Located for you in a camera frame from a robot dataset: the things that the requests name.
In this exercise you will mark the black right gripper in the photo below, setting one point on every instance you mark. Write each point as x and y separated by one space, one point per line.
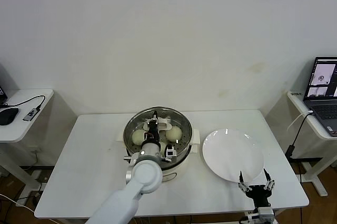
259 193

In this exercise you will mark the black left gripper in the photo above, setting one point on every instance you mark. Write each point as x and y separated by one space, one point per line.
153 135

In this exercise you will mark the white steamed baozi bun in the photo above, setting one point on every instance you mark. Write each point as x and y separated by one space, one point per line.
163 147
137 137
174 134

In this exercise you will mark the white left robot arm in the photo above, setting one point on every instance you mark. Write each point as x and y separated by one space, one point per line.
143 176

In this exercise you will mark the stainless steel steamer basket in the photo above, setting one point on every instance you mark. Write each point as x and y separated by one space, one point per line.
185 131

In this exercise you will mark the large white plate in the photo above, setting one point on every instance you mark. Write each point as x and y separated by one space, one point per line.
229 155

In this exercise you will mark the white electric cooking pot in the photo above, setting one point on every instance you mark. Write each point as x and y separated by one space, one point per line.
181 166

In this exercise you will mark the white side desk with label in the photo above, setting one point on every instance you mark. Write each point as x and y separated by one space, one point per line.
319 129

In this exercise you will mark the grey usb hub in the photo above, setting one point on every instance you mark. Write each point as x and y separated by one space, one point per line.
30 114

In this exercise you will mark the grey open laptop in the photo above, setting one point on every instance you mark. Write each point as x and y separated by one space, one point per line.
323 76

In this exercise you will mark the white floor power strip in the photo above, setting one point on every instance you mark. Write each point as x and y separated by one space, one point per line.
39 176

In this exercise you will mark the white side desk with mouse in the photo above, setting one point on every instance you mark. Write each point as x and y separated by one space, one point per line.
26 129

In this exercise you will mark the black computer mouse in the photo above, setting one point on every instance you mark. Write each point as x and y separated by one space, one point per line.
8 115

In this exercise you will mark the black open laptop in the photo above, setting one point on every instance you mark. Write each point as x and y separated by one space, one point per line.
2 92

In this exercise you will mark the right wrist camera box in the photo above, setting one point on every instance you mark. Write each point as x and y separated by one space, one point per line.
264 213

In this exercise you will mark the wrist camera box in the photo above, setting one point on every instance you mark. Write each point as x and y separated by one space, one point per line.
170 153
264 213

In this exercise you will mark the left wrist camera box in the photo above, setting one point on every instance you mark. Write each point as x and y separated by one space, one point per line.
170 153

